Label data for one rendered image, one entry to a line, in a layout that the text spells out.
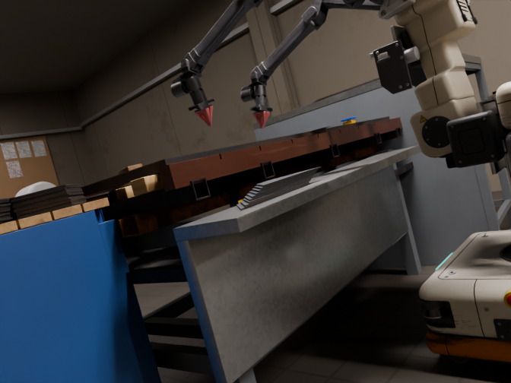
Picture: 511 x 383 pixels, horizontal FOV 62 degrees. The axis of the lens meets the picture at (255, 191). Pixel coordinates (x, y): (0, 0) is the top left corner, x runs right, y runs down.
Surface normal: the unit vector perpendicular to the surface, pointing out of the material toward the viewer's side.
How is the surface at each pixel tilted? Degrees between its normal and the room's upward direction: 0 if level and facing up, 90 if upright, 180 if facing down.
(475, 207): 90
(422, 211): 90
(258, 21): 90
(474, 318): 90
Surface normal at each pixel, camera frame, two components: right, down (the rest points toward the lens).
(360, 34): -0.65, 0.22
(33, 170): 0.71, -0.15
